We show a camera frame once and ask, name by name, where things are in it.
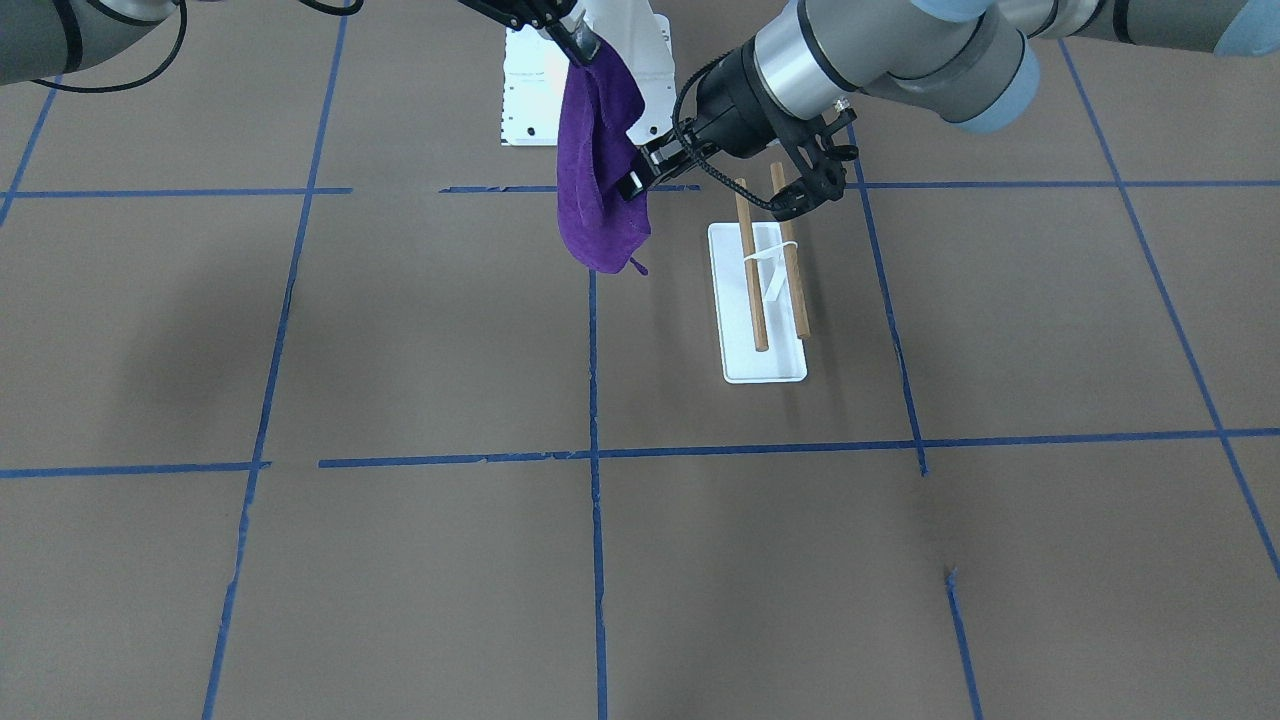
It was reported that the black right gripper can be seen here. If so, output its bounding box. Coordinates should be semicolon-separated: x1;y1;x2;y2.
461;1;603;67

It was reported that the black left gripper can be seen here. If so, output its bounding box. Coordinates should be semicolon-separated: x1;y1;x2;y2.
618;45;859;222

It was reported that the purple towel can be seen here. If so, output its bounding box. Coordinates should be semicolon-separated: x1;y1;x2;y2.
556;41;652;274

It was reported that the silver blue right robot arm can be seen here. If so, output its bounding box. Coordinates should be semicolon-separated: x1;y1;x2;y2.
1;1;603;95

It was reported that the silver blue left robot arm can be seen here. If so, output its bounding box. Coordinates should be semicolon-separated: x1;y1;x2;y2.
618;1;1277;220

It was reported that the wooden rack rod far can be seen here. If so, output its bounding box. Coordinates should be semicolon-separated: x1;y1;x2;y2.
764;220;812;341

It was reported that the wooden rack rod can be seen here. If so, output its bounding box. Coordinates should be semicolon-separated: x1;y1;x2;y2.
764;220;812;341
735;193;771;354

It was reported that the wooden rack rod near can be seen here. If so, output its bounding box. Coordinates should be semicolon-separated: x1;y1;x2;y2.
735;193;771;354

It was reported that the white towel rack base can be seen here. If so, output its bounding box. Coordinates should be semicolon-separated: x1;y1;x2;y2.
707;222;809;386

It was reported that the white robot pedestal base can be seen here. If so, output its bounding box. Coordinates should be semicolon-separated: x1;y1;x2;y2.
500;1;676;147

